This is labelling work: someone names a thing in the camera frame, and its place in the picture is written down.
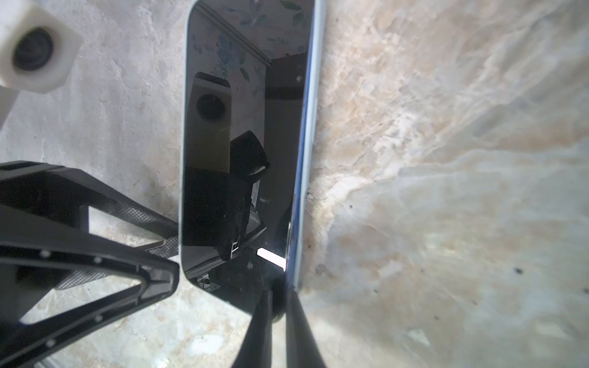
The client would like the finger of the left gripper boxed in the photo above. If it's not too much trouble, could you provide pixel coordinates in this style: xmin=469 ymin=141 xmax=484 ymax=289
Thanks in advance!
xmin=1 ymin=161 xmax=179 ymax=259
xmin=1 ymin=205 xmax=179 ymax=367

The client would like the blue phone black screen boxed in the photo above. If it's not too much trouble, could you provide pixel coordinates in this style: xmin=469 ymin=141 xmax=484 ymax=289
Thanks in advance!
xmin=179 ymin=1 xmax=316 ymax=319

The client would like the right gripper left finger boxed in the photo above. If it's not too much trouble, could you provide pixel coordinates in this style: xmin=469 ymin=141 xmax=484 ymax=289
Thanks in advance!
xmin=232 ymin=291 xmax=273 ymax=368

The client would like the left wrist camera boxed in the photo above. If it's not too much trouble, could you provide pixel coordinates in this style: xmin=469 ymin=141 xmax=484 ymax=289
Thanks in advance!
xmin=1 ymin=1 xmax=82 ymax=122

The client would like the light blue phone case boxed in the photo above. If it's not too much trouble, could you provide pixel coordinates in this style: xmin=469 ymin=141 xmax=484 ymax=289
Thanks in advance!
xmin=285 ymin=1 xmax=326 ymax=289

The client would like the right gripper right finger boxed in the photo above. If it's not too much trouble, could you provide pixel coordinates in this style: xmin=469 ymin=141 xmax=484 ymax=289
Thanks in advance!
xmin=285 ymin=288 xmax=327 ymax=368

